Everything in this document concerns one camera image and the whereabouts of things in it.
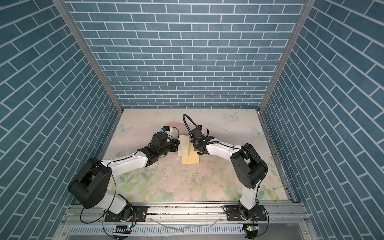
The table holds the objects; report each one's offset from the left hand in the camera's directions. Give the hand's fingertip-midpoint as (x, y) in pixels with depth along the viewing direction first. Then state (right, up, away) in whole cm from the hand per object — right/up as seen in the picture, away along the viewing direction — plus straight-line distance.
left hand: (181, 142), depth 89 cm
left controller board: (-27, -41, -16) cm, 51 cm away
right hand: (+11, -1, +6) cm, 13 cm away
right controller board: (+37, -41, -15) cm, 57 cm away
